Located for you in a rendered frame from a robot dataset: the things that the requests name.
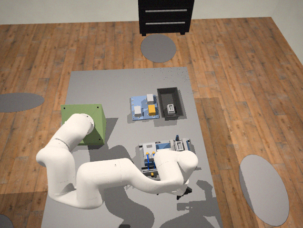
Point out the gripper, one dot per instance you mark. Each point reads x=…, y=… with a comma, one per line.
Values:
x=183, y=190

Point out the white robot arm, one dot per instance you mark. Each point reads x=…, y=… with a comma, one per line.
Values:
x=86, y=190

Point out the orange rectangular block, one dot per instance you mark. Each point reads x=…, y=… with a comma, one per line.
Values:
x=151, y=109

